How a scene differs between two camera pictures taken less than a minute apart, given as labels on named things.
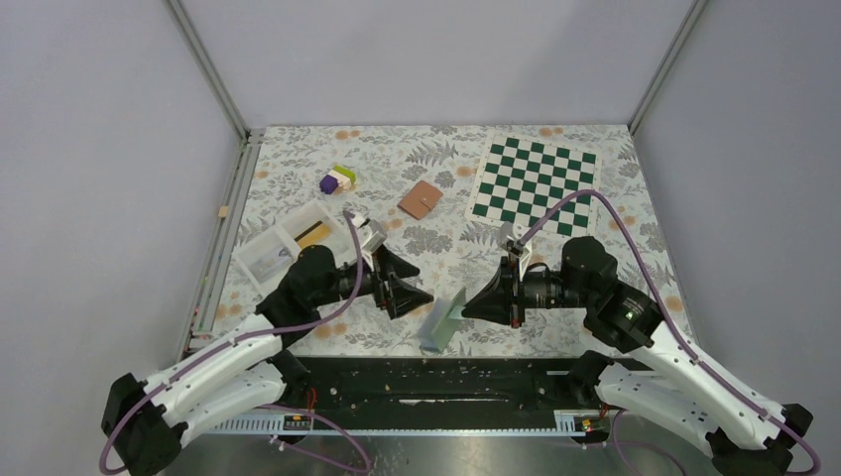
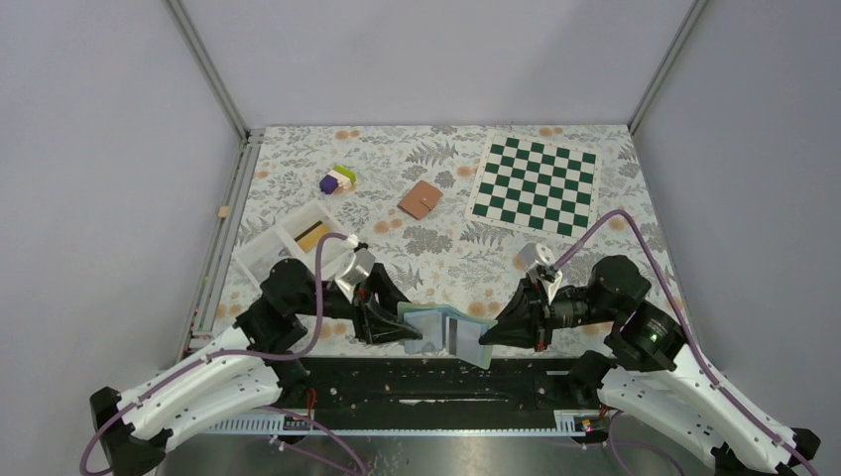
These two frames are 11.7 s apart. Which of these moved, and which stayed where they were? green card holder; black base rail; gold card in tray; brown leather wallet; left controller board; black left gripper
Moved: green card holder; black left gripper
Stayed: black base rail; left controller board; brown leather wallet; gold card in tray
